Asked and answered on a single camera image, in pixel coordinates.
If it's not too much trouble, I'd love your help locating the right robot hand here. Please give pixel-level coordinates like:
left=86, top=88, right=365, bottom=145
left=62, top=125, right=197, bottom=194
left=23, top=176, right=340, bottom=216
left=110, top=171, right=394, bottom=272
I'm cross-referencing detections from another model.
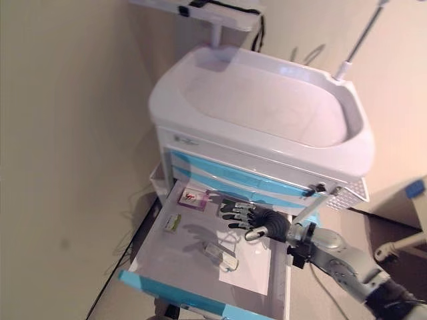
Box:
left=218, top=198, right=292, bottom=244

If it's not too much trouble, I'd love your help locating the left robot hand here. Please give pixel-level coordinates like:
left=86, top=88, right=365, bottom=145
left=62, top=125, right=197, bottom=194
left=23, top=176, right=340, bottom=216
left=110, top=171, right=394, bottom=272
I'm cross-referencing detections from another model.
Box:
left=153, top=297, right=181, bottom=320

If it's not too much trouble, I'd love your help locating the large blue-front cart drawer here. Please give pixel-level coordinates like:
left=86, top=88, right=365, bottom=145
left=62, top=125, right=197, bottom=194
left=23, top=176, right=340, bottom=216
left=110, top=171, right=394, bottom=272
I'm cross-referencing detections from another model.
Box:
left=118, top=179, right=294, bottom=320

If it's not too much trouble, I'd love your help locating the plain white medicine box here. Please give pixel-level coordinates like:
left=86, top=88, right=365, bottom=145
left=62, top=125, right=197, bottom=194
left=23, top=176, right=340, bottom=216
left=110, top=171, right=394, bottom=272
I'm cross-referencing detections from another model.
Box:
left=219, top=254, right=240, bottom=272

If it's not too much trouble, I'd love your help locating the narrow blue-front cart drawer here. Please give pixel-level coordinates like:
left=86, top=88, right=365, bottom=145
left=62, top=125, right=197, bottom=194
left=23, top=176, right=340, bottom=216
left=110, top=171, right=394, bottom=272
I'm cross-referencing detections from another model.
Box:
left=171, top=165, right=303, bottom=210

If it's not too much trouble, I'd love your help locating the blue-front cart drawer below label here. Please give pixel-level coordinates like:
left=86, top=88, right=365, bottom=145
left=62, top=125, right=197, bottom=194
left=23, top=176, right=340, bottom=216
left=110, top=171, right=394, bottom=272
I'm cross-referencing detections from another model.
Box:
left=166, top=148, right=314, bottom=198

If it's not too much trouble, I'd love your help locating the pink medicine box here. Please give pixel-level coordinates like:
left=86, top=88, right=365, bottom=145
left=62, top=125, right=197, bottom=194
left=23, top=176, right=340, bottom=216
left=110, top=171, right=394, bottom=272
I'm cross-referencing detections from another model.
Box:
left=177, top=187, right=210, bottom=211

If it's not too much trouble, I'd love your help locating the green and white medicine box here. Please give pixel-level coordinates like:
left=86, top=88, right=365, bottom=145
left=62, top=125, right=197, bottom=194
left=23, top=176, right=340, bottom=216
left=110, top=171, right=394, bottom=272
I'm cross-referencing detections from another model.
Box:
left=162, top=213, right=183, bottom=235

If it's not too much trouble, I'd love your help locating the white paper sheet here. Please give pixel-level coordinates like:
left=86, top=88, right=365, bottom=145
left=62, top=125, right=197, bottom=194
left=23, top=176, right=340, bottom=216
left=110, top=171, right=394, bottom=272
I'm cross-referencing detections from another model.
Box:
left=218, top=239, right=273, bottom=296

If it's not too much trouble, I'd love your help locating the cart lock with black key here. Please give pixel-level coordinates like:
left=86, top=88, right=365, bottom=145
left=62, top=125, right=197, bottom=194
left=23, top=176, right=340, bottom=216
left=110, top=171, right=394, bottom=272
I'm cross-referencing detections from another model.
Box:
left=306, top=182, right=327, bottom=198

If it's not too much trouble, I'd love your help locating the white perforated cart basket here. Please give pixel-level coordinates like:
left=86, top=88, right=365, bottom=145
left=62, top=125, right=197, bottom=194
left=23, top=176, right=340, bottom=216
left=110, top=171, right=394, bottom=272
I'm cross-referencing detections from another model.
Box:
left=318, top=177, right=370, bottom=211

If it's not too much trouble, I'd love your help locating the white bed caster wheel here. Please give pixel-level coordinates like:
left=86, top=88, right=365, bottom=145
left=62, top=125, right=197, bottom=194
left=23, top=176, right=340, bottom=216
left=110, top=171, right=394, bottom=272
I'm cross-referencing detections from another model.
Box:
left=373, top=242, right=400, bottom=263

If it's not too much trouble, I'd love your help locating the white medical cart body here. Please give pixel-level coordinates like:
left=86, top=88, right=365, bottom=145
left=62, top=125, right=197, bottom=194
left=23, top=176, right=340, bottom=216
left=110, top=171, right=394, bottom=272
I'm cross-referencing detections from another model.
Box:
left=148, top=45, right=376, bottom=234

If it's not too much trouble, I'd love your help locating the blue tape patch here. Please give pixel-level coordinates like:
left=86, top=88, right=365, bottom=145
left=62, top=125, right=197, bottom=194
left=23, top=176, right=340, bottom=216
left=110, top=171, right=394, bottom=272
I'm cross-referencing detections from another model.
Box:
left=404, top=179, right=427, bottom=200

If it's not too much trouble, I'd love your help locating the metal IV pole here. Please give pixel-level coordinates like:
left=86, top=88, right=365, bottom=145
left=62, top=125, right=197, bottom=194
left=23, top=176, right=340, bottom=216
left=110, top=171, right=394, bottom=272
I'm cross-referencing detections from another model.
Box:
left=333, top=0, right=392, bottom=83

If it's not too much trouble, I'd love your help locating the white raised cart shelf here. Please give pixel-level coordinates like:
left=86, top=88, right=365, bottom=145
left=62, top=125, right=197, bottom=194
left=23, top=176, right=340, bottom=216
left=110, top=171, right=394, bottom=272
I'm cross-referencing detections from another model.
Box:
left=128, top=0, right=263, bottom=51

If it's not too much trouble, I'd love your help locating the white cord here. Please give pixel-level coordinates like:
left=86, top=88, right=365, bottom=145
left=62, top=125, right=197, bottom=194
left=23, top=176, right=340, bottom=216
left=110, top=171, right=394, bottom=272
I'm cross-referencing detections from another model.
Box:
left=216, top=229, right=242, bottom=251

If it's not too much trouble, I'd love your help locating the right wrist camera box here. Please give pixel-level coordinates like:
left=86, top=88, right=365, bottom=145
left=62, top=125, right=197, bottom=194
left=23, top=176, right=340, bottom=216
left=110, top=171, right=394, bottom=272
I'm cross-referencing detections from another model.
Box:
left=287, top=245, right=307, bottom=269

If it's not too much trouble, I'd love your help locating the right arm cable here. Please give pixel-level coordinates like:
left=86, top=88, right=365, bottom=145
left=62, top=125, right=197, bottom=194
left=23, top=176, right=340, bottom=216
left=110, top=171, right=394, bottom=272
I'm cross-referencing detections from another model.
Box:
left=310, top=266, right=338, bottom=303

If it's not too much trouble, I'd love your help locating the white cart side bracket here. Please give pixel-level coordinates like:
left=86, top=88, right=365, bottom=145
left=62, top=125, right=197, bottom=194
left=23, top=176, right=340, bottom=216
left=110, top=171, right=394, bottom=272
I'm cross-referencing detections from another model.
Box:
left=149, top=165, right=169, bottom=203

